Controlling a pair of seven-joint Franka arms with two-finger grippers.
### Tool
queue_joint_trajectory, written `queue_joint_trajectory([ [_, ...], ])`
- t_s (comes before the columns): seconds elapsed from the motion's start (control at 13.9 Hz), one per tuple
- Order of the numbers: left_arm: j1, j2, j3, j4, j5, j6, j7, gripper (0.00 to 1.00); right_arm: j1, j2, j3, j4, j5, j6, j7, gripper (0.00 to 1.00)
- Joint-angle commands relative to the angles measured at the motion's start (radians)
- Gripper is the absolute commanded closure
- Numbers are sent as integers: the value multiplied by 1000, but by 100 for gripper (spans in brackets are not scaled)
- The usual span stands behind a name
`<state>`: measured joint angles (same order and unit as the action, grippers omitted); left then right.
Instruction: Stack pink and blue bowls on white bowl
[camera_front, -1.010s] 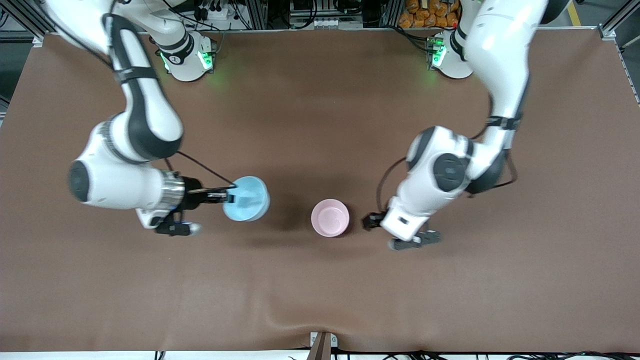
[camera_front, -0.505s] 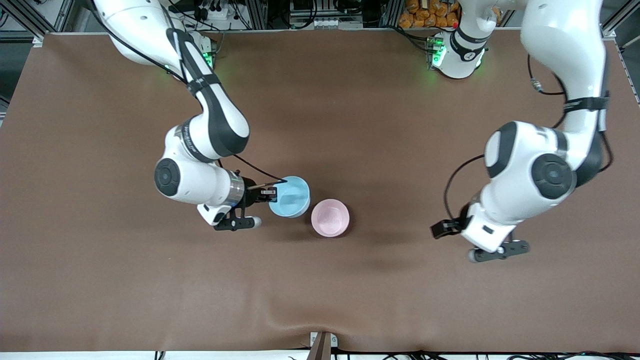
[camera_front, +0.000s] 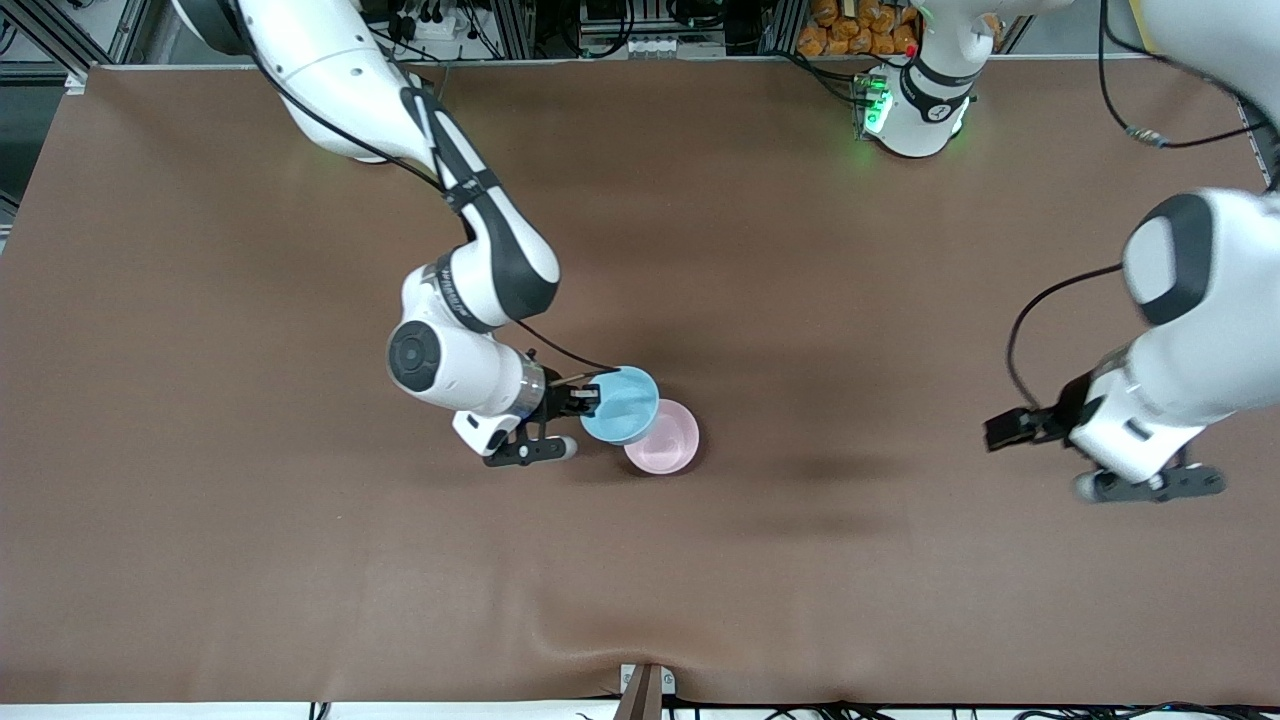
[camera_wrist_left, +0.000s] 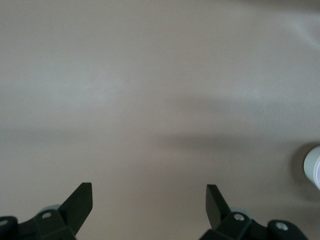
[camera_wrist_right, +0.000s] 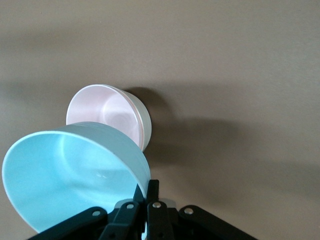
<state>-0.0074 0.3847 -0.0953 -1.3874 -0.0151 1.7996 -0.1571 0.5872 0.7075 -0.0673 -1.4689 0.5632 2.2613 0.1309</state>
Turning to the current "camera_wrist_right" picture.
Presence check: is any pink bowl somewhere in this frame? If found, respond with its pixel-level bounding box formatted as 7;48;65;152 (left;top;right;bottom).
65;84;146;151

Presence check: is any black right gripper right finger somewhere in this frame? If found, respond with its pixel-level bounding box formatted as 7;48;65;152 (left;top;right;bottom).
145;179;260;240

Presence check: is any white bowl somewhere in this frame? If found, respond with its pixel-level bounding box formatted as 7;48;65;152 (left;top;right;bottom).
123;90;153;152

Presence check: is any blue bowl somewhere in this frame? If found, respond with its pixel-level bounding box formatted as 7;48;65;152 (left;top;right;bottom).
1;121;152;235

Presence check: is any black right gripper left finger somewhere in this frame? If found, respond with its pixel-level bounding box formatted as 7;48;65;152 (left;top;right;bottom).
27;184;146;240

